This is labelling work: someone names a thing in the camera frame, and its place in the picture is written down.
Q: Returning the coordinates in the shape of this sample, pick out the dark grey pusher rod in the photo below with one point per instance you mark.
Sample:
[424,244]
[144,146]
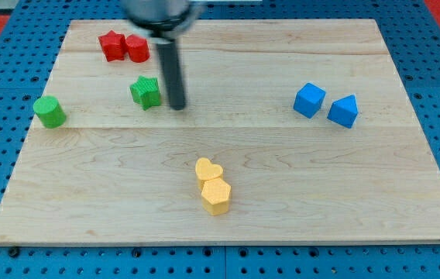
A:
[172,74]

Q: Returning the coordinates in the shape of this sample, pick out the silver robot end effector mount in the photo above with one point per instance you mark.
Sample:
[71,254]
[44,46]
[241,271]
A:
[162,19]

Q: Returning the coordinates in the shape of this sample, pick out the yellow hexagon block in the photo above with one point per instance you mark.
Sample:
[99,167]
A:
[216,196]

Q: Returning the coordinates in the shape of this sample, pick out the yellow heart block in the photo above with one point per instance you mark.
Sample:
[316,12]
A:
[205,171]

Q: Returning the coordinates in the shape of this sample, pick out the blue cube block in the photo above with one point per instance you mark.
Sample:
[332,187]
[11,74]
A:
[308,100]

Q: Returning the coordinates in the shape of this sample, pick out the red star block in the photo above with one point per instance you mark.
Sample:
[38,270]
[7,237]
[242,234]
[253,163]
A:
[113,46]

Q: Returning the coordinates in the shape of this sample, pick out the green star block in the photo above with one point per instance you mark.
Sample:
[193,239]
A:
[145,91]

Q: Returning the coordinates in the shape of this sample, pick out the green cylinder block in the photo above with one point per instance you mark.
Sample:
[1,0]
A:
[49,112]

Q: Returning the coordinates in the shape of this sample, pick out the red cylinder block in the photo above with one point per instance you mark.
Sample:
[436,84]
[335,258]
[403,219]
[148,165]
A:
[137,48]

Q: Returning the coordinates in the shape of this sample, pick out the light wooden board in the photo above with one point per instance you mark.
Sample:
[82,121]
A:
[117,175]

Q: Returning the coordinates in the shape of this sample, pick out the blue triangular prism block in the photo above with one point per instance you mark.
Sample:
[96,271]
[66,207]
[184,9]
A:
[344,111]

